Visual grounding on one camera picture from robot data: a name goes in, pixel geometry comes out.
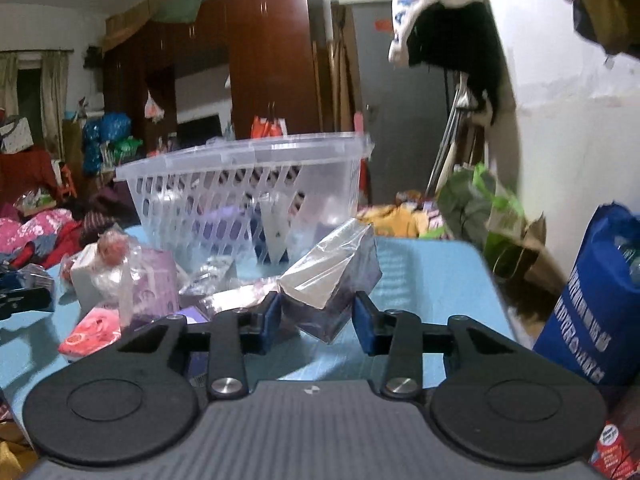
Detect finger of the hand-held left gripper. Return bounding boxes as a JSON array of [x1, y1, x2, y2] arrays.
[[0, 286, 55, 322]]

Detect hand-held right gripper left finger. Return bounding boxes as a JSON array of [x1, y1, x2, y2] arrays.
[[116, 291, 282, 402]]

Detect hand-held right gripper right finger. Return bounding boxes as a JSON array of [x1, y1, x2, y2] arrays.
[[352, 291, 521, 400]]

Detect dark box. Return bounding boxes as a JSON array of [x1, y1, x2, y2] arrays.
[[279, 220, 383, 345]]

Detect clear plastic basket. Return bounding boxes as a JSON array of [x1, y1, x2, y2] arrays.
[[115, 132, 375, 266]]

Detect silver foil packet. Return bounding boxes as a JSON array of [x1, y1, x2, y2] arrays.
[[179, 255, 239, 296], [199, 285, 277, 322]]

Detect white box in clear wrap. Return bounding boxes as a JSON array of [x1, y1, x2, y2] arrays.
[[70, 244, 123, 313]]

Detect pink packet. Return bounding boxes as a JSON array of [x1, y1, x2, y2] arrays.
[[57, 307, 123, 361]]

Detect pink floral blanket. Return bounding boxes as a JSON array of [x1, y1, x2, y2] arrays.
[[0, 207, 77, 262]]

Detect pink ball in clear wrap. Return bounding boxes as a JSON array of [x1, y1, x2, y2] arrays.
[[96, 234, 127, 267]]

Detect dark knitted hat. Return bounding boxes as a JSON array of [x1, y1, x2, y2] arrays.
[[79, 210, 122, 247]]

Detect yellow cloth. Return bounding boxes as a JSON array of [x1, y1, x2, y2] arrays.
[[357, 202, 432, 239]]

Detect purple box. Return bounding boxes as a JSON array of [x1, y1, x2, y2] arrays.
[[120, 249, 182, 327]]

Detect red cloth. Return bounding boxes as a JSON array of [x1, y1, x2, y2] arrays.
[[0, 147, 62, 207]]

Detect green plastic bag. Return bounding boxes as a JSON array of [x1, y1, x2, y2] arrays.
[[437, 162, 526, 257]]

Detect brown paper bag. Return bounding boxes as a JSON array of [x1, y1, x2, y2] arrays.
[[492, 215, 567, 297]]

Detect blue plastic bags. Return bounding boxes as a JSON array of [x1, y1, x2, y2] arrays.
[[82, 112, 135, 177]]

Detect white and orange hanging bag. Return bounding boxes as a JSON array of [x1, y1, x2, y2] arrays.
[[250, 116, 289, 139]]

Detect patterned curtain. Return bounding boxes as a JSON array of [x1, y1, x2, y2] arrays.
[[0, 50, 69, 147]]

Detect metal poles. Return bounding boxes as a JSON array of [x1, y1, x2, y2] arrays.
[[426, 74, 477, 197]]

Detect grey door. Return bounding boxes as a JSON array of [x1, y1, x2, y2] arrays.
[[350, 2, 453, 206]]

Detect small hanging plastic bag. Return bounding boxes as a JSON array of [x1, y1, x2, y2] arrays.
[[144, 90, 166, 124]]

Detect blue shopping bag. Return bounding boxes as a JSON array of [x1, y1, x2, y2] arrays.
[[532, 202, 640, 387]]

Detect cardboard sheets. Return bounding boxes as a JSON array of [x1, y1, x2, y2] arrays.
[[330, 4, 362, 134]]

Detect brown wooden wardrobe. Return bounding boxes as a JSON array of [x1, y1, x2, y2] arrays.
[[102, 0, 326, 153]]

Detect red carton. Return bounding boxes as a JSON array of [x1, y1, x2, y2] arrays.
[[589, 420, 640, 480]]

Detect black garment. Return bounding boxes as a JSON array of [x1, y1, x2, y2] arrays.
[[407, 2, 517, 127]]

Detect green cloth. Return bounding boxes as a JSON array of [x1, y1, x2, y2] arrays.
[[151, 0, 207, 24]]

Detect brown hanging bag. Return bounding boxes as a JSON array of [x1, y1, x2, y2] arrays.
[[570, 0, 640, 57]]

